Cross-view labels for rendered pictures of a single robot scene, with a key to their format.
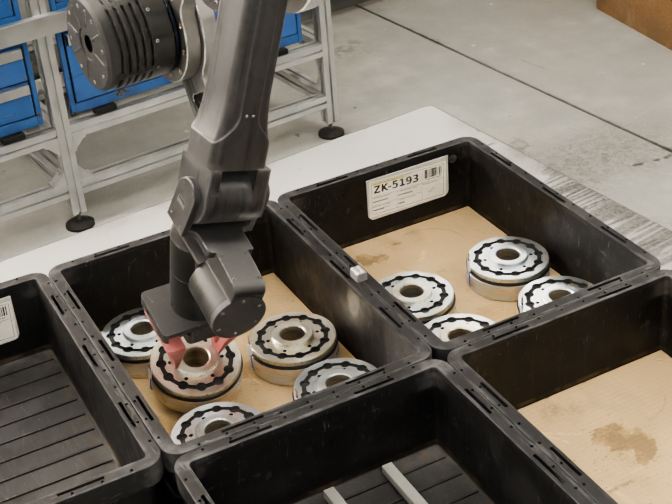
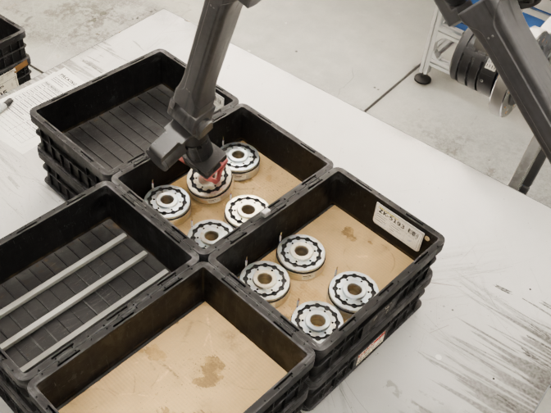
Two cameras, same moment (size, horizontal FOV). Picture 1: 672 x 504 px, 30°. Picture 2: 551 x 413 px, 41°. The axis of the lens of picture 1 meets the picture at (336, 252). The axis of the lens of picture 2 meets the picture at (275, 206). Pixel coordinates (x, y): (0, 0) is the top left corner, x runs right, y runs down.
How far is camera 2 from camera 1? 1.28 m
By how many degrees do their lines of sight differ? 51
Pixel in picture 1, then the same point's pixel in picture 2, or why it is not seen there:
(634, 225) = (527, 391)
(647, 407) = (243, 380)
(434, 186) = (411, 241)
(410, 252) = (362, 250)
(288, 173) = (495, 194)
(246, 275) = (161, 147)
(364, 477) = (161, 265)
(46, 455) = not seen: hidden behind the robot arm
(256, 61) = (192, 70)
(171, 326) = not seen: hidden behind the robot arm
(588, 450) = (199, 355)
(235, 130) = (181, 90)
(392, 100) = not seen: outside the picture
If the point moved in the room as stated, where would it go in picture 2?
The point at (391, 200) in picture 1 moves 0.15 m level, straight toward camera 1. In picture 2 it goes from (386, 223) to (321, 236)
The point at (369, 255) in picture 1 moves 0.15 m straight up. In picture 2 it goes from (352, 232) to (363, 183)
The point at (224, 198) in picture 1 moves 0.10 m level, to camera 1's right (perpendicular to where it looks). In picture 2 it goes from (175, 113) to (190, 147)
